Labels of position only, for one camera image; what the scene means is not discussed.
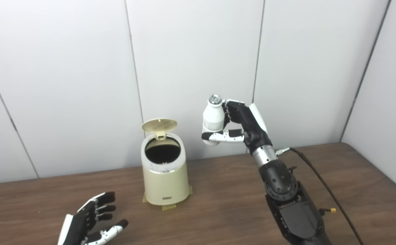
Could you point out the black and white right hand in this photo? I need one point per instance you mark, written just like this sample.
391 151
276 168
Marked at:
252 126

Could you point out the black and white left hand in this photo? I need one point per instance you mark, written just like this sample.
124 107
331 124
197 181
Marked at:
78 228

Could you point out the small white plastic bottle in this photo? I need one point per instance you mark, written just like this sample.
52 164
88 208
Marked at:
213 117

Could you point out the cream round bin lid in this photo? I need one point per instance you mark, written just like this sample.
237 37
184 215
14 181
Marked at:
159 125

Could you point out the cream-colored bin body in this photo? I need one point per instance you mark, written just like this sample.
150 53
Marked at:
165 185

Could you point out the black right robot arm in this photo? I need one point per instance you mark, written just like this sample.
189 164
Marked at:
286 204

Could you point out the yellowish masking tape piece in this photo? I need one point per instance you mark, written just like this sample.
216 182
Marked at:
169 207
144 198

